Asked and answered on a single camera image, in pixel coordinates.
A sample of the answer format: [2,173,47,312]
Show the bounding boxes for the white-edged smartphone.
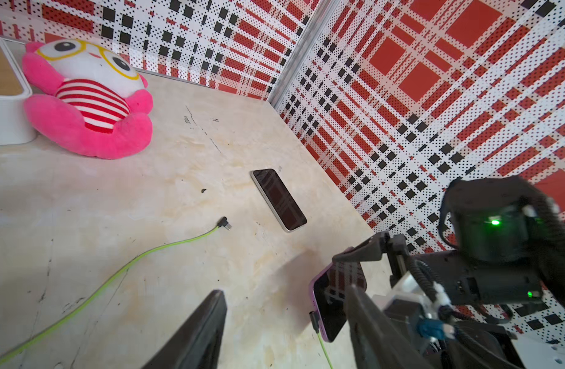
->
[250,169,308,232]

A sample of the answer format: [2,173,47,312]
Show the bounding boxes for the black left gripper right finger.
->
[345,285,430,368]

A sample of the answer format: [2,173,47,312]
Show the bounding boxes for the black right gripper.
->
[332,232,543,323]

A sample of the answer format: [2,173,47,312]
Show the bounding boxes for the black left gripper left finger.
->
[144,290,227,368]

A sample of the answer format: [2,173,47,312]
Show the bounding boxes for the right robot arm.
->
[334,176,565,368]

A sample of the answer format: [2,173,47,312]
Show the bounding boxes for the green wired earphones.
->
[309,311,333,369]
[0,216,231,366]

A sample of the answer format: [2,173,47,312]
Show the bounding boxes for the pink owl plush toy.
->
[22,39,153,159]

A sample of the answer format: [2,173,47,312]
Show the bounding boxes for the purple-edged smartphone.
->
[308,262,367,342]

